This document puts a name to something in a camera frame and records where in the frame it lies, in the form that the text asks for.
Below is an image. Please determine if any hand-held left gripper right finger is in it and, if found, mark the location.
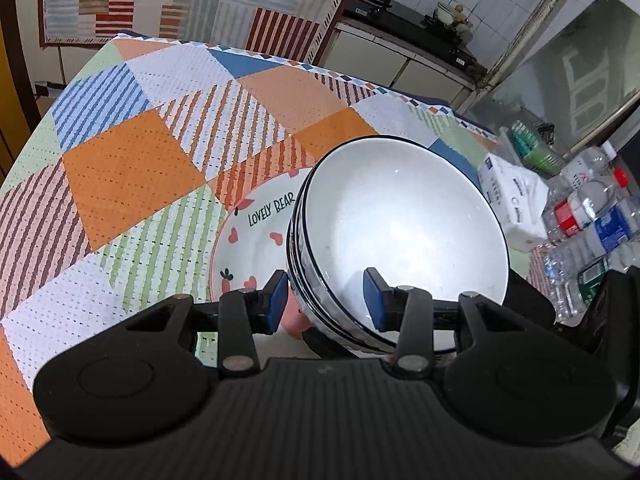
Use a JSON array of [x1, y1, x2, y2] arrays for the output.
[[363, 267, 526, 378]]

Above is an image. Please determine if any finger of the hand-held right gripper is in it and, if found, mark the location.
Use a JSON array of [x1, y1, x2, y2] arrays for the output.
[[507, 270, 557, 333]]

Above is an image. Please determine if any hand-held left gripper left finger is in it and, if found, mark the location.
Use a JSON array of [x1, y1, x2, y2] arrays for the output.
[[125, 270, 291, 376]]

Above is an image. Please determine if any white bowl black rim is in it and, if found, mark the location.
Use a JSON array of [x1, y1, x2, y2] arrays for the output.
[[299, 136, 511, 356], [285, 170, 401, 357]]

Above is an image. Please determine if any white Lovely Bear plate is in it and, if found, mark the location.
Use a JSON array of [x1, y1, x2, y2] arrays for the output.
[[209, 166, 321, 341]]

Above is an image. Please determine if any green label plastic bottle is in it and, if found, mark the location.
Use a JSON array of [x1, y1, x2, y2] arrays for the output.
[[555, 255, 613, 321]]

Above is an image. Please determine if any red label plastic bottle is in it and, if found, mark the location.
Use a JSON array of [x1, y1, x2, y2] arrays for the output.
[[542, 187, 616, 238]]

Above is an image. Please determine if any blue label plastic bottle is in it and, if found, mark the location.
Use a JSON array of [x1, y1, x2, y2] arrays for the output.
[[590, 200, 640, 256]]

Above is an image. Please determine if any white tissue pack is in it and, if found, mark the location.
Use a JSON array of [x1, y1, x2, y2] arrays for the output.
[[476, 152, 551, 253]]

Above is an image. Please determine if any clear plastic bottle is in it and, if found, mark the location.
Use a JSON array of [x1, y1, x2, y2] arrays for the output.
[[560, 142, 631, 196]]

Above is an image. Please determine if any green plastic basket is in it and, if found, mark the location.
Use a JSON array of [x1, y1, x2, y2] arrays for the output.
[[500, 120, 568, 178]]

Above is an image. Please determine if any patchwork tablecloth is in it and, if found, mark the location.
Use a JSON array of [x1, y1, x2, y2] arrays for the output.
[[0, 34, 551, 466]]

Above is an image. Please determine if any glass door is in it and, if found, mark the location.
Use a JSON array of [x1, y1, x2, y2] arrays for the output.
[[455, 0, 640, 161]]

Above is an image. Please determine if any white kitchen counter cabinet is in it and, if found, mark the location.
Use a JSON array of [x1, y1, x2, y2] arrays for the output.
[[310, 22, 481, 106]]

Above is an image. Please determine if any black gas stove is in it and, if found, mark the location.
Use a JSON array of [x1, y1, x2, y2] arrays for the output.
[[345, 0, 488, 78]]

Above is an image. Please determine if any white pot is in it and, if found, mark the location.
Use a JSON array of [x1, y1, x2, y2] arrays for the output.
[[434, 2, 473, 43]]

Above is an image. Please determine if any striped furniture cover cloth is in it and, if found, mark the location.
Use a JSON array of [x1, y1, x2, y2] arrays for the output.
[[40, 0, 351, 66]]

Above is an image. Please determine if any yellow wooden door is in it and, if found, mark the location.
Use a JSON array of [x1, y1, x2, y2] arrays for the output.
[[0, 0, 41, 161]]

